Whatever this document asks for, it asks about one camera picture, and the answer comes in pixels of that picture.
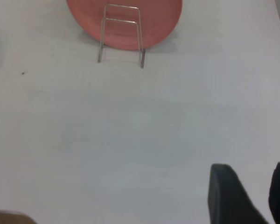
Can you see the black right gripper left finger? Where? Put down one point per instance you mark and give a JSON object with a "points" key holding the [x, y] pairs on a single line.
{"points": [[226, 198]]}

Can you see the salmon pink plate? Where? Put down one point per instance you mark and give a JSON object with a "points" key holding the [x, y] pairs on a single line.
{"points": [[123, 30]]}

